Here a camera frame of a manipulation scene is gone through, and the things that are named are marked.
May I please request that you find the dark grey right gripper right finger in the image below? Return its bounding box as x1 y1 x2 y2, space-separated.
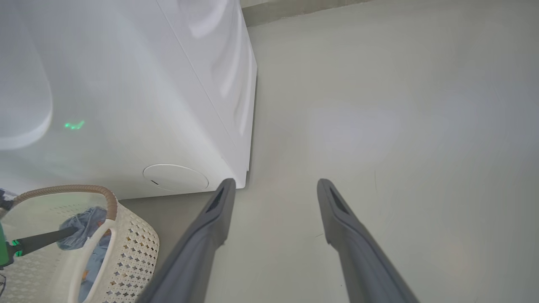
317 178 419 303

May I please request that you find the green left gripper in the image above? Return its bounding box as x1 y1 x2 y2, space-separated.
0 223 78 270

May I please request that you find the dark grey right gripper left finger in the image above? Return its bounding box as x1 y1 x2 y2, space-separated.
137 178 236 303

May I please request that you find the blue bear-print garment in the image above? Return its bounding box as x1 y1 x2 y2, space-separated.
57 206 112 301

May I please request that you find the cream perforated laundry basket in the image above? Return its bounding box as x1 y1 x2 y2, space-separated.
0 185 160 303

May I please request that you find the white front-load washing machine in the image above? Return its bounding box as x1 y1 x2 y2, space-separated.
0 0 258 200

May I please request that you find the round white filter cover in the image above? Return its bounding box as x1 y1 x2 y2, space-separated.
143 164 209 192

